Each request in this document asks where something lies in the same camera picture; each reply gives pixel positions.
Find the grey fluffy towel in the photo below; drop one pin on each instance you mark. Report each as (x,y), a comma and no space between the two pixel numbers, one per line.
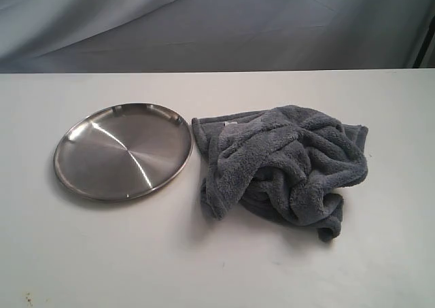
(284,164)

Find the round stainless steel plate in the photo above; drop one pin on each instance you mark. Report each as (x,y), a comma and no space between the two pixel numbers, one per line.
(123,152)

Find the grey backdrop cloth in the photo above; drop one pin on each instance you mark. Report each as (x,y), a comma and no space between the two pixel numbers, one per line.
(96,36)

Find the dark stand at right edge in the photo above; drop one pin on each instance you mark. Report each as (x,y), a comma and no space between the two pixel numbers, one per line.
(425,45)

